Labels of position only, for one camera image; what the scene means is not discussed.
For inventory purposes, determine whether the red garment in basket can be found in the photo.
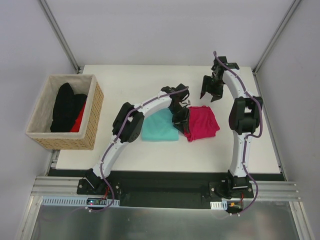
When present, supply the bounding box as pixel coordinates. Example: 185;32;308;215
69;101;87;133

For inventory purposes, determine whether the black garment in basket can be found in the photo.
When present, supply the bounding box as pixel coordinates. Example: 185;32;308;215
50;83;87;133

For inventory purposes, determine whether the aluminium corner post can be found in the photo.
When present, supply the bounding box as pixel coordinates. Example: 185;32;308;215
37;0;81;74
252;0;303;76

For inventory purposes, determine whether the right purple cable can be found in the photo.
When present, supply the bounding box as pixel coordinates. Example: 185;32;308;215
212;50;265;217

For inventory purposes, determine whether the left aluminium corner post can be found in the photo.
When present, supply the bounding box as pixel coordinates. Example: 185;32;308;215
37;0;81;74

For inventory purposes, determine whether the teal t-shirt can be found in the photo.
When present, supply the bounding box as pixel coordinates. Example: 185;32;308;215
141;108;179;142

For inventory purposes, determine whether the pink t-shirt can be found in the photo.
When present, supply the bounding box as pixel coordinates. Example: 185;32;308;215
184;105;220;142

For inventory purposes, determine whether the white cable duct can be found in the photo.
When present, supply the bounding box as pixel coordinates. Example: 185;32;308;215
210;200;228;211
42;196;120;208

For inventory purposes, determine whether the aluminium rail frame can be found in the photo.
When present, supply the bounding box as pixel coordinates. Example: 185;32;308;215
31;176;302;202

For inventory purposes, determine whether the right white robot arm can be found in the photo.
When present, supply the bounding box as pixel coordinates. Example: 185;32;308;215
200;52;263;199

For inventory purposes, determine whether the right aluminium corner post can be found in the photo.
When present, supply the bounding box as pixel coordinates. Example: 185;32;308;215
252;0;303;76

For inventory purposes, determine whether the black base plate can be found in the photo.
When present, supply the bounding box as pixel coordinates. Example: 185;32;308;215
76;169;255;209

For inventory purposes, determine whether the right white cable duct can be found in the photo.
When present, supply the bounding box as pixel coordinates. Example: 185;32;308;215
210;200;228;211

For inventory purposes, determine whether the left white cable duct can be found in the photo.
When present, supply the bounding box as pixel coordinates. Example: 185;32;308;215
42;196;120;208

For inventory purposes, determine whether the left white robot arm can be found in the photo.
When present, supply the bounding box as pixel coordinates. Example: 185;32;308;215
85;83;189;195

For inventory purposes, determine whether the wicker laundry basket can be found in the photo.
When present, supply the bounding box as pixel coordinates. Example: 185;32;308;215
26;74;104;150

